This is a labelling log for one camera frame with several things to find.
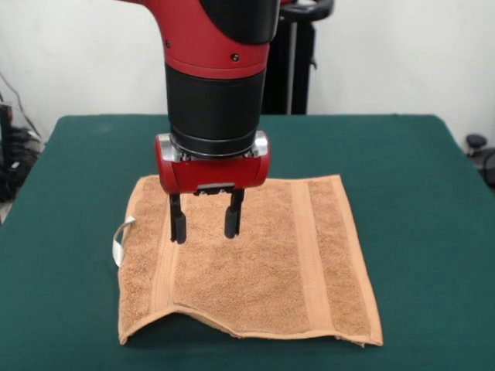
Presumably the dark green table cloth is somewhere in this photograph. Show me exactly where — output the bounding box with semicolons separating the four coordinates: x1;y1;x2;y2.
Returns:
0;114;495;371

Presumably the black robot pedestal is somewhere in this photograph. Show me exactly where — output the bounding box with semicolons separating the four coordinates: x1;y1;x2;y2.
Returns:
262;0;333;116

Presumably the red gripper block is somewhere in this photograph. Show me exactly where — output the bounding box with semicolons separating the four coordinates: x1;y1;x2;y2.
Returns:
154;130;271;244

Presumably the grey office chair base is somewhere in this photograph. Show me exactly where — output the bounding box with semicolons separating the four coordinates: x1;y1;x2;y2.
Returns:
465;133;495;182

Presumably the thin grey wall cable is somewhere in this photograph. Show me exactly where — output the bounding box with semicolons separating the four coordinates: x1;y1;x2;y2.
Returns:
0;71;42;142

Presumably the orange terry towel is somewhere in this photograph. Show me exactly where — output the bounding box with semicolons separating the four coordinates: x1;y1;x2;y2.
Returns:
111;173;384;349

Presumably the black equipment with cables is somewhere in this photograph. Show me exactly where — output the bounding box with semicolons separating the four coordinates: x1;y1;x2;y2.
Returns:
0;102;43;204

